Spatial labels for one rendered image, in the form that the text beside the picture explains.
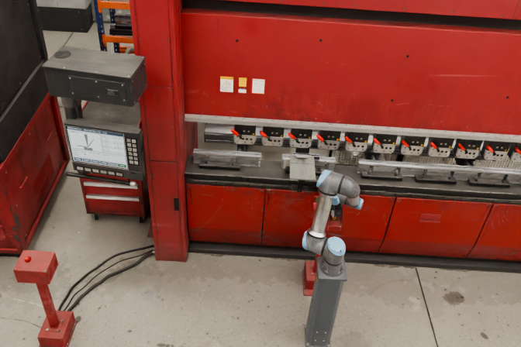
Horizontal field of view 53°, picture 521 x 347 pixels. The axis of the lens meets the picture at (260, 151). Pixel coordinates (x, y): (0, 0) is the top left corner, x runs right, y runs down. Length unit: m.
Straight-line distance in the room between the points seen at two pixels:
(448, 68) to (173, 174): 1.98
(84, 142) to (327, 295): 1.79
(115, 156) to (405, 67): 1.90
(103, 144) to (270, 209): 1.47
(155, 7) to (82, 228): 2.35
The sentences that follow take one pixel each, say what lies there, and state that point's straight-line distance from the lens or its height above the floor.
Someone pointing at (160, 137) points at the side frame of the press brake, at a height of 1.26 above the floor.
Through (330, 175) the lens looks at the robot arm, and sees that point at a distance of 3.14.
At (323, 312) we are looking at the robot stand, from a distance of 3.69.
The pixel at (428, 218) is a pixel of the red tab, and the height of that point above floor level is 0.57.
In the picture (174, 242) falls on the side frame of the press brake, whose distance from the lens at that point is 4.28.
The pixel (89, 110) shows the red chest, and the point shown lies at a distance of 4.45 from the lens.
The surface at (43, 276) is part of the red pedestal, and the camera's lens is 3.55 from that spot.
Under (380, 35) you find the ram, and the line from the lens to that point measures 3.41.
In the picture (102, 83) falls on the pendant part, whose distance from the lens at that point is 2.99.
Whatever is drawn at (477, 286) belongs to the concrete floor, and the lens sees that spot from 4.75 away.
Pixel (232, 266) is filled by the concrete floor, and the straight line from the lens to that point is 4.40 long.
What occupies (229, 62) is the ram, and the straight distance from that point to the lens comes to 3.46.
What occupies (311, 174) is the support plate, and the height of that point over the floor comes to 1.00.
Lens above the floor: 3.39
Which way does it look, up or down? 38 degrees down
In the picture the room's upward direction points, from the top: 4 degrees clockwise
